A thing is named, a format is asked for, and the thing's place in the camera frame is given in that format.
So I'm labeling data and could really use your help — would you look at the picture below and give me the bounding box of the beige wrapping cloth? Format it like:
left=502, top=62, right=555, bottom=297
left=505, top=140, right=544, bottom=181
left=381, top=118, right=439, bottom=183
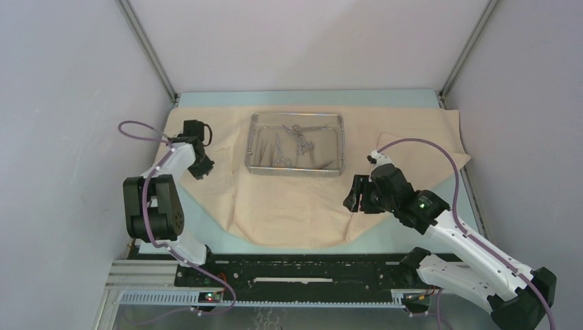
left=164, top=106, right=470, bottom=253

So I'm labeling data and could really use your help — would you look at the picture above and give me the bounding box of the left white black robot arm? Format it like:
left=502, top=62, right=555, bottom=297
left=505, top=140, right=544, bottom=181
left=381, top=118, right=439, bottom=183
left=122, top=120, right=217, bottom=287

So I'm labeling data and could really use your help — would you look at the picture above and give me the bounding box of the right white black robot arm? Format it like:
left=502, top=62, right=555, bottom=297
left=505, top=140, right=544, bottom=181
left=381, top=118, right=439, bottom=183
left=343, top=163, right=557, bottom=329

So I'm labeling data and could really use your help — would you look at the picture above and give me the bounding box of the metal mesh instrument tray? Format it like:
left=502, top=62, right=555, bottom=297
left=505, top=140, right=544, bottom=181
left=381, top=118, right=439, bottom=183
left=244, top=113, right=345, bottom=177

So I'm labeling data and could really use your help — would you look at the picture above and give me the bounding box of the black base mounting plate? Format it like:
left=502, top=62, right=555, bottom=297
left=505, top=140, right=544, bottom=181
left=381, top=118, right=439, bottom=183
left=174, top=253, right=439, bottom=306

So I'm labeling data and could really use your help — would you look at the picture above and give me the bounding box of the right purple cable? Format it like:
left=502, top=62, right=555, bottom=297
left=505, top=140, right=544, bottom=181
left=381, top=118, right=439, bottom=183
left=375, top=137, right=558, bottom=330

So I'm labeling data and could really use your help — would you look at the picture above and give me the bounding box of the aluminium frame rail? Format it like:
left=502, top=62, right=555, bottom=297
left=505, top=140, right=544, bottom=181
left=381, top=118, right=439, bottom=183
left=106, top=256, right=406, bottom=310

